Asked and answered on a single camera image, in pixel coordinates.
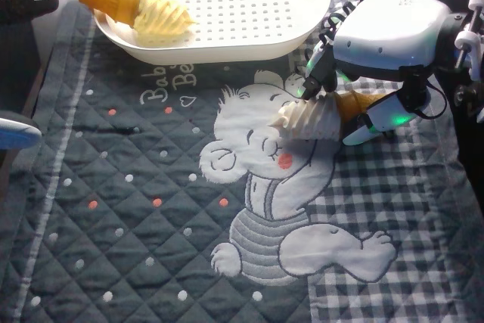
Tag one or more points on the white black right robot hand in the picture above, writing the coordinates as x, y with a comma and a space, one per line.
393, 31

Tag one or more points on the toy ice cream white swirl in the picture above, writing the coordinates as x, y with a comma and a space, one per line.
314, 118

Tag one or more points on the white perforated plastic tray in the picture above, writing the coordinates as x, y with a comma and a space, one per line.
246, 16

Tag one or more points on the grey quilt with bear print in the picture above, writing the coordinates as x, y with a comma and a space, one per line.
151, 224

